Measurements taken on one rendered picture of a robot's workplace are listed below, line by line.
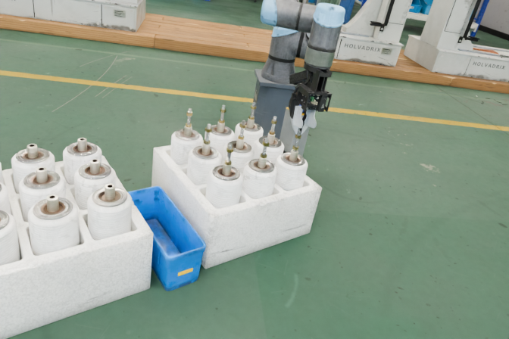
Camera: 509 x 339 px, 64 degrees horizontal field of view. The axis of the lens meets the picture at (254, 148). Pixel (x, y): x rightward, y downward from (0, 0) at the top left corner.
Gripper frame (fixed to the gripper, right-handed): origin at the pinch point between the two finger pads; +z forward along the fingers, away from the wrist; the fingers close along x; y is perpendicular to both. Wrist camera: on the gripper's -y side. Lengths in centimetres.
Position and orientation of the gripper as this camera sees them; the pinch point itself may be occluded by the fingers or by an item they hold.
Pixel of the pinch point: (298, 129)
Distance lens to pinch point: 120.1
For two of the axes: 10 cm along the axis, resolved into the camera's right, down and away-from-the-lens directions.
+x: 9.3, -0.1, 3.6
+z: -1.6, 8.8, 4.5
